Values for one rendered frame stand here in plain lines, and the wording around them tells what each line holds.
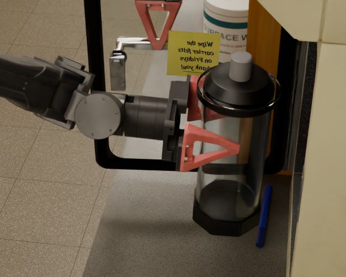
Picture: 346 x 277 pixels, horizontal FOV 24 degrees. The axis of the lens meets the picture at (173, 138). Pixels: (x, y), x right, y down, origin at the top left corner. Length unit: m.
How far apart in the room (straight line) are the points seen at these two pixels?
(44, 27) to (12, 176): 1.10
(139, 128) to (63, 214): 1.69
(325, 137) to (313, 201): 0.09
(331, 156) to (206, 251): 0.40
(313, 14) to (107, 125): 0.31
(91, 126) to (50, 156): 2.00
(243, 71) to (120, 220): 0.39
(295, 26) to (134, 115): 0.32
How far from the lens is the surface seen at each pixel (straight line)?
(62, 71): 1.04
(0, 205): 2.80
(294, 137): 1.28
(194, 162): 1.04
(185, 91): 1.07
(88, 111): 0.99
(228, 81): 1.02
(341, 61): 0.83
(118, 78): 1.19
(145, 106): 1.05
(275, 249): 1.25
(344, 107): 0.86
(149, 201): 1.32
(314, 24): 0.81
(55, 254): 2.59
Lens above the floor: 1.81
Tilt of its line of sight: 37 degrees down
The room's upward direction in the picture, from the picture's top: straight up
